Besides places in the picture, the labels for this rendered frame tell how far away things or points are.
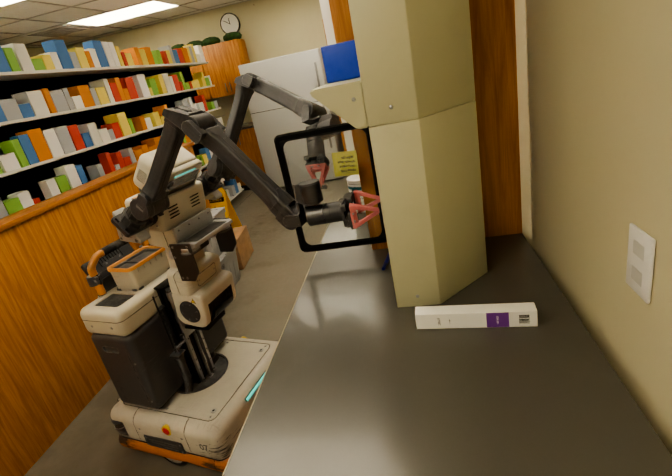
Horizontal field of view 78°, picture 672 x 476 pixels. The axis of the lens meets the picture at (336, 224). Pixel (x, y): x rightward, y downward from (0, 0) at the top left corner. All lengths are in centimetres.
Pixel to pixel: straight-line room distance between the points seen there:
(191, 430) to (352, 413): 125
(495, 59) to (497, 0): 15
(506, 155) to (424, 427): 85
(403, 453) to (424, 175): 56
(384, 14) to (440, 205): 43
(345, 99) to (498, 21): 55
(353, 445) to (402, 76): 72
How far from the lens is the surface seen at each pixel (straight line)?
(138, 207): 150
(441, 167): 100
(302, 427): 87
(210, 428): 197
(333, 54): 114
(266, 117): 615
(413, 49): 93
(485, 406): 85
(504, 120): 135
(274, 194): 118
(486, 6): 132
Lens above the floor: 155
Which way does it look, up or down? 21 degrees down
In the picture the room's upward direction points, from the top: 12 degrees counter-clockwise
